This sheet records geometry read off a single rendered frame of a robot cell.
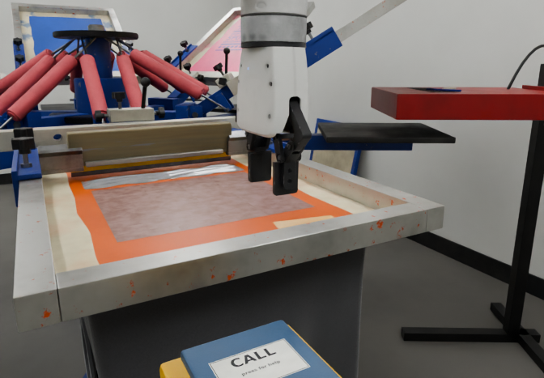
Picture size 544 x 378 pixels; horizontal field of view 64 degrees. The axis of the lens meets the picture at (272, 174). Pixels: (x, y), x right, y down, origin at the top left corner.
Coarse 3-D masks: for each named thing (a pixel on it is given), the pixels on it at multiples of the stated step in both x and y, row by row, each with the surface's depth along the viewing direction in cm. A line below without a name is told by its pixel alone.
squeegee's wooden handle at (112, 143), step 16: (128, 128) 101; (144, 128) 102; (160, 128) 103; (176, 128) 105; (192, 128) 107; (208, 128) 109; (224, 128) 111; (80, 144) 95; (96, 144) 97; (112, 144) 98; (128, 144) 100; (144, 144) 102; (160, 144) 104; (176, 144) 106; (192, 144) 108; (208, 144) 110; (224, 144) 112
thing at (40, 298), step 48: (336, 192) 87; (384, 192) 75; (48, 240) 55; (240, 240) 55; (288, 240) 55; (336, 240) 59; (384, 240) 63; (48, 288) 43; (96, 288) 45; (144, 288) 47; (192, 288) 50
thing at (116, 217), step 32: (96, 192) 88; (128, 192) 88; (160, 192) 88; (96, 224) 70; (128, 224) 70; (160, 224) 70; (192, 224) 70; (224, 224) 70; (96, 256) 58; (128, 256) 58
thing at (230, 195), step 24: (168, 168) 107; (192, 192) 88; (216, 192) 88; (240, 192) 88; (264, 192) 88; (240, 216) 74; (264, 216) 74; (288, 216) 74; (312, 216) 74; (336, 216) 74
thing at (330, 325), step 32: (352, 256) 73; (224, 288) 62; (256, 288) 65; (288, 288) 68; (320, 288) 72; (352, 288) 75; (96, 320) 55; (128, 320) 57; (160, 320) 59; (192, 320) 61; (224, 320) 64; (256, 320) 66; (288, 320) 70; (320, 320) 74; (352, 320) 77; (96, 352) 57; (128, 352) 58; (160, 352) 60; (320, 352) 76; (352, 352) 78
